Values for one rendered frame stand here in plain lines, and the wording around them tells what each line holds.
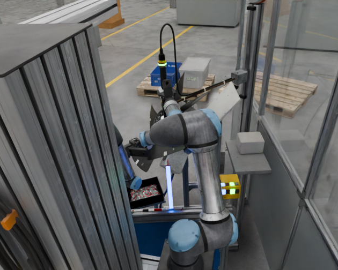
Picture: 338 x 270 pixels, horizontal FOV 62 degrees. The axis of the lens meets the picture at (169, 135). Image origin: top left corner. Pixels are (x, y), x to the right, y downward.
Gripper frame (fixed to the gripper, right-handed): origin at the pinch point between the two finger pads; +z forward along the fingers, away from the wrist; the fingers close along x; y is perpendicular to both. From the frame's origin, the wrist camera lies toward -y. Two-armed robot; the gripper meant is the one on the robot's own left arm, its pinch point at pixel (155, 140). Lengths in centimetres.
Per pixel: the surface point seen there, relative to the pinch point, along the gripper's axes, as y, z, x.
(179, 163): -4.5, 12.1, 20.5
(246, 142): -17, 62, 22
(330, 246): -94, 24, 28
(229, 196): -46, 13, 22
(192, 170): 78, 86, 109
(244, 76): -4, 74, -19
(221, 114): -13.9, 40.9, -5.9
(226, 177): -40.2, 16.3, 14.9
